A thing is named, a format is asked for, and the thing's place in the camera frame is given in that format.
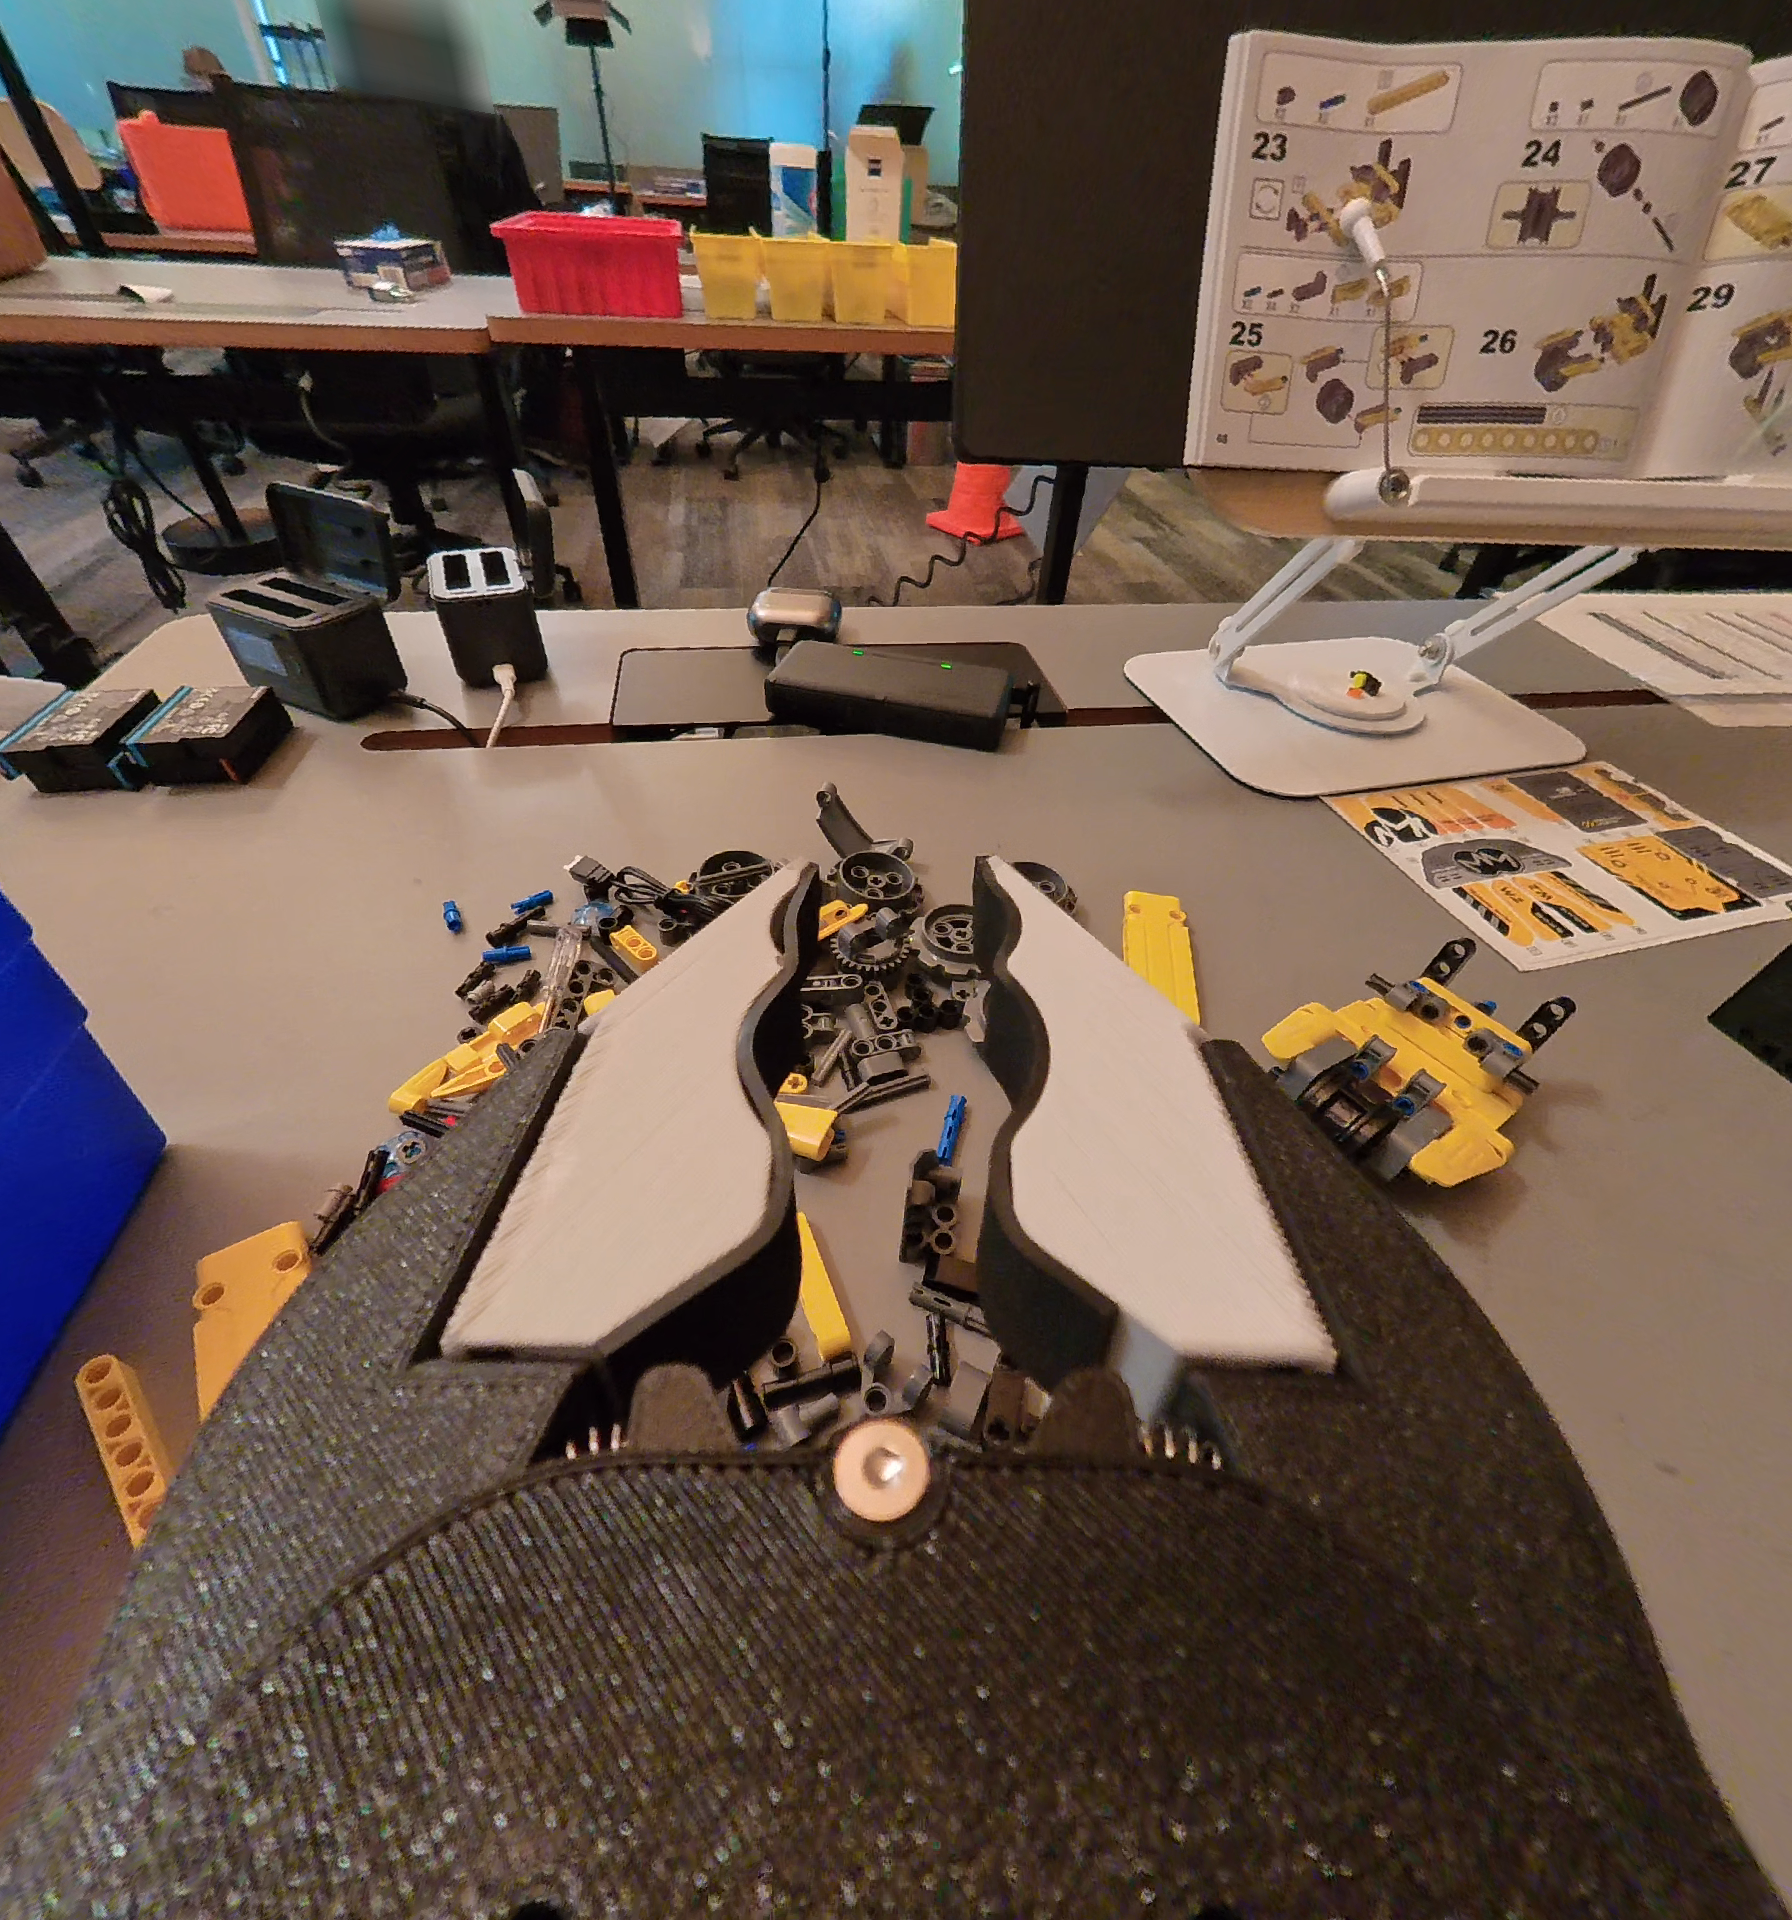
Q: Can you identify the blue printed box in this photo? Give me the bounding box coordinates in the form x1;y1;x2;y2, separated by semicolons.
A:
333;232;454;294

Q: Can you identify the red plastic bin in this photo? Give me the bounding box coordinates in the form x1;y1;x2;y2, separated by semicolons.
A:
492;210;687;320

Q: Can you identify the black power bank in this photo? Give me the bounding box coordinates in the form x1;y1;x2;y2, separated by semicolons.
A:
767;641;1023;751

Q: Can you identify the printed paper sheet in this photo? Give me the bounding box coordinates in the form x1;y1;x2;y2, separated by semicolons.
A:
1517;588;1792;729

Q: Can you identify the yellow toy panel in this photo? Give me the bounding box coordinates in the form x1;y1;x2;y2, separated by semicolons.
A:
1121;893;1208;1025
192;1221;314;1418

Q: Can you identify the pile of toy building parts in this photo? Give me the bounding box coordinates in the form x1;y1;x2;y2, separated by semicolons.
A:
313;780;1087;1464

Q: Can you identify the yellow beam with holes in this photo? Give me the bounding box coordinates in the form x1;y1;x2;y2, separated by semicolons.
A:
74;1355;181;1550

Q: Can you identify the large black monitor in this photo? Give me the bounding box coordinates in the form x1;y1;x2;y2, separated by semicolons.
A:
954;0;1792;606

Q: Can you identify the background table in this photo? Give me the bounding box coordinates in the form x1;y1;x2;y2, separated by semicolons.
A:
486;308;960;610
0;253;520;683

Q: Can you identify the blue plastic bin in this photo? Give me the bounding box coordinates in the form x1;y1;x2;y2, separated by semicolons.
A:
0;826;169;1547

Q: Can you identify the instruction booklet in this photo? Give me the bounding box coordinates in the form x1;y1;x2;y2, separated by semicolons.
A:
1184;28;1792;480

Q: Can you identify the orange traffic cone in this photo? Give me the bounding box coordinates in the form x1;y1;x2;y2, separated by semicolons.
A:
927;462;1023;545

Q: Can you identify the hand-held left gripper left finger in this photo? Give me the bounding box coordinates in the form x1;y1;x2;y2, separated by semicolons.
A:
437;860;826;1413

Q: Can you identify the black light stand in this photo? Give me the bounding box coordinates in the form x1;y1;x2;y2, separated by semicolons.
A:
533;0;639;205

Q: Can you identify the black usb cable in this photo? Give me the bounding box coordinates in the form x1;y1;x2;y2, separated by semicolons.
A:
564;854;719;921

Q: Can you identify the black two-slot charger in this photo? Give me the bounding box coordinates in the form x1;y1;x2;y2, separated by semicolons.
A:
428;547;550;689

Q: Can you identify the black coiled cable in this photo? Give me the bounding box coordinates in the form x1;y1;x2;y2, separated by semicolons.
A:
896;470;1060;597

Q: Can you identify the sticker sheet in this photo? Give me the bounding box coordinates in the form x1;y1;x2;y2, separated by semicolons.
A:
1324;760;1792;965

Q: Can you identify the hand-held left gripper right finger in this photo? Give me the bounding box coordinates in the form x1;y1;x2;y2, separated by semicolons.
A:
970;856;1345;1435

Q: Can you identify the white carton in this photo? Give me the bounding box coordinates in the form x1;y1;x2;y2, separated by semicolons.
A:
842;128;916;242

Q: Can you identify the black charger box open lid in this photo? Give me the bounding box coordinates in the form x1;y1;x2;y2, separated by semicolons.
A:
207;484;412;722

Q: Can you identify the white book stand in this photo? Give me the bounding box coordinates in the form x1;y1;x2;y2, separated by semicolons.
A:
1126;195;1792;797

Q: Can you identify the yellow toy vehicle assembly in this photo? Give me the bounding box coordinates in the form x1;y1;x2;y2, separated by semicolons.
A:
1260;938;1575;1190

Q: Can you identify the orange crate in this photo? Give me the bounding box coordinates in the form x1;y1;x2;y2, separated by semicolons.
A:
115;112;246;234

